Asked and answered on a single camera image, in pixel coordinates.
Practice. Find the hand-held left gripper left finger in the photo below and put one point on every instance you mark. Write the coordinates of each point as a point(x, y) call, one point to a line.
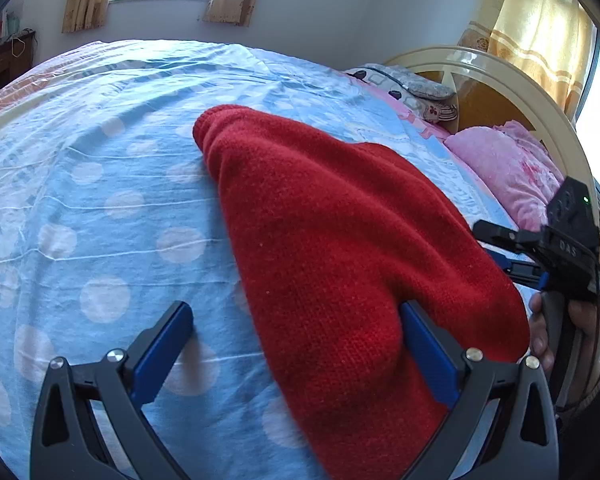
point(160, 355)

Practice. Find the pale green container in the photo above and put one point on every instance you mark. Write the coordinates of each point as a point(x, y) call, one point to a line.
point(12, 22)

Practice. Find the grey patterned pillow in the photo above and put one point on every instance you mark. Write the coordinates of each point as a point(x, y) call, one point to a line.
point(410, 80)

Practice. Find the yellow striped curtain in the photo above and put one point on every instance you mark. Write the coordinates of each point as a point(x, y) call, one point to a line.
point(535, 20)

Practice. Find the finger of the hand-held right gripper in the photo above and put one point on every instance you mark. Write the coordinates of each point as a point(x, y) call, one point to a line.
point(522, 271)
point(497, 236)

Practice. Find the wooden desk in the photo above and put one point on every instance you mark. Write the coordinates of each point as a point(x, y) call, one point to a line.
point(0, 67)

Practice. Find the person's right hand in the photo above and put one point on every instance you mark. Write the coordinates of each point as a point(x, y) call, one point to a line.
point(539, 335)

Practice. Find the pink pillow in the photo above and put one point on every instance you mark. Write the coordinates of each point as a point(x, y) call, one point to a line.
point(505, 170)

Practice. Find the blue and pink bed sheet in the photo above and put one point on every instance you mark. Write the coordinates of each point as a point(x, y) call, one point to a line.
point(105, 160)

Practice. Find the cream wooden headboard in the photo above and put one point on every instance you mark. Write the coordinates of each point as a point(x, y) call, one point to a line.
point(530, 105)

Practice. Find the person's right forearm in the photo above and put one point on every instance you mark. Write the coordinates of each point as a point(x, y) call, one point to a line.
point(597, 425)

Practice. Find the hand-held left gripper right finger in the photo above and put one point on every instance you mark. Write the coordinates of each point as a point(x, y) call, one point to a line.
point(427, 355)

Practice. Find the small floral pillow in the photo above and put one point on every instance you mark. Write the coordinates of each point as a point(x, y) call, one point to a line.
point(435, 110)

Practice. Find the red knitted sweater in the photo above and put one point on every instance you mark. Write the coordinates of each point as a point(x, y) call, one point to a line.
point(340, 240)

